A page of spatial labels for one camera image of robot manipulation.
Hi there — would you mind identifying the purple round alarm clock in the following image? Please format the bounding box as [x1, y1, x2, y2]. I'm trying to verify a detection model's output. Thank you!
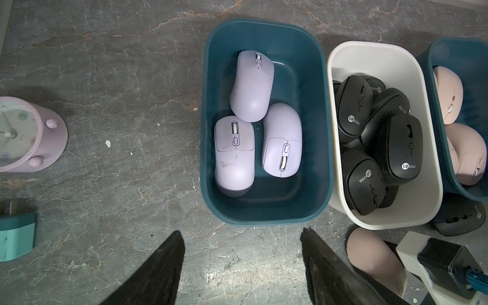
[1, 96, 68, 173]

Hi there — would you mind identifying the white storage box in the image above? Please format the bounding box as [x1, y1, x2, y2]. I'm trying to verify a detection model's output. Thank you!
[327, 41, 443, 230]

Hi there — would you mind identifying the pink mouse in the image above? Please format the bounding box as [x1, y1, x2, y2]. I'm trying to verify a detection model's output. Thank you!
[445, 123, 487, 186]
[346, 227, 407, 297]
[447, 138, 460, 174]
[433, 66, 463, 125]

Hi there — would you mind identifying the teal storage box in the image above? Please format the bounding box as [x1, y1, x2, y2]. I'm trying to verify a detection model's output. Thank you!
[200, 19, 334, 226]
[416, 38, 487, 202]

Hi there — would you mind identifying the purple mouse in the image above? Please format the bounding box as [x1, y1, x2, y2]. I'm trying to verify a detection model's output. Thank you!
[262, 103, 302, 178]
[214, 116, 255, 198]
[230, 50, 275, 123]

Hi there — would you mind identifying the left teal storage box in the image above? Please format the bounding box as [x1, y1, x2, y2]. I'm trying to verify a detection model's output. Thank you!
[200, 19, 334, 226]

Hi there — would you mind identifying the right teal storage box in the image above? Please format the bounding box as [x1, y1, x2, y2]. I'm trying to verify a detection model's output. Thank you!
[416, 38, 487, 202]

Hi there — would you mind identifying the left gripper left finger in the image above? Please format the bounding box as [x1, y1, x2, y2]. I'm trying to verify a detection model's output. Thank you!
[102, 230, 186, 304]

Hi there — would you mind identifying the small teal cube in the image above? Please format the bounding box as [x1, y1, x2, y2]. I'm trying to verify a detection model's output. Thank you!
[1, 201, 36, 263]

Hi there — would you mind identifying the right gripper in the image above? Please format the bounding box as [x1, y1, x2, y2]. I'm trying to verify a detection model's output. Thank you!
[352, 231, 487, 305]

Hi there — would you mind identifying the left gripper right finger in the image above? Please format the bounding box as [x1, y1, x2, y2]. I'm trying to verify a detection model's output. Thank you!
[300, 227, 386, 304]

